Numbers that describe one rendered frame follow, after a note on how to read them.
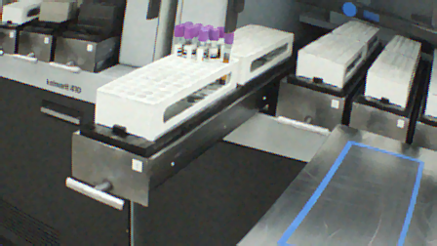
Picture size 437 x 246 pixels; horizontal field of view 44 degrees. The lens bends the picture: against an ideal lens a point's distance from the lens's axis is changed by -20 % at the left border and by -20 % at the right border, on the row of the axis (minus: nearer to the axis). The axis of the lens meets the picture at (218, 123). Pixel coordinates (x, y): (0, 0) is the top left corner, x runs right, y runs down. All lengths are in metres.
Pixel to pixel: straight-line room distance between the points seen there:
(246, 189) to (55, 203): 0.56
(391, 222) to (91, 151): 0.43
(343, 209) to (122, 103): 0.34
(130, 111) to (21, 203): 0.94
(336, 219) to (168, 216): 0.76
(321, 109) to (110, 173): 0.49
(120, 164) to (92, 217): 0.71
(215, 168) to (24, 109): 0.56
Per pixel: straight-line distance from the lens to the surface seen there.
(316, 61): 1.24
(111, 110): 0.89
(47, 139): 1.57
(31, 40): 1.54
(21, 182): 1.71
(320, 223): 0.70
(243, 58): 1.13
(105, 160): 0.88
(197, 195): 1.37
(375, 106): 1.20
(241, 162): 1.31
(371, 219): 0.73
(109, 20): 1.47
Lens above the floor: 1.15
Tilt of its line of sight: 20 degrees down
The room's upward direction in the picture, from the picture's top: 7 degrees clockwise
